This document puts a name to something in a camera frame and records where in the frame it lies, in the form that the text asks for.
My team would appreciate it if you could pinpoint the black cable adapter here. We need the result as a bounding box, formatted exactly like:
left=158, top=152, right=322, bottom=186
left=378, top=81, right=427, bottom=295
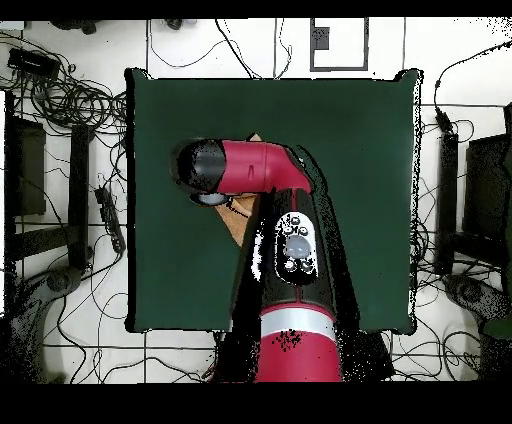
left=434, top=105, right=455, bottom=135

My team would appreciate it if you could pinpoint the dark green table cloth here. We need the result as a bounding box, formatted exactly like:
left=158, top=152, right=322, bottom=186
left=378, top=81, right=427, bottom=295
left=124, top=67, right=424, bottom=335

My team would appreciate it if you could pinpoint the black box device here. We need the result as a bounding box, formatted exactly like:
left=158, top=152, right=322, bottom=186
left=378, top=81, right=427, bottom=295
left=6, top=47, right=61, bottom=79

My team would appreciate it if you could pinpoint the black power strip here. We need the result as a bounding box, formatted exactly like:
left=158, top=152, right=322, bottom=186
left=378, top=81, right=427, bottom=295
left=94, top=186, right=127, bottom=254

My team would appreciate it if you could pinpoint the orange terry towel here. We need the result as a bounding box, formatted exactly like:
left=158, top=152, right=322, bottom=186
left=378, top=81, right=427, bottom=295
left=213, top=133, right=263, bottom=248

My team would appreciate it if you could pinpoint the dark flat panel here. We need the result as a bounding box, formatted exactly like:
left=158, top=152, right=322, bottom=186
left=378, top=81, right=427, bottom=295
left=463, top=133, right=512, bottom=241
left=3, top=91, right=47, bottom=217

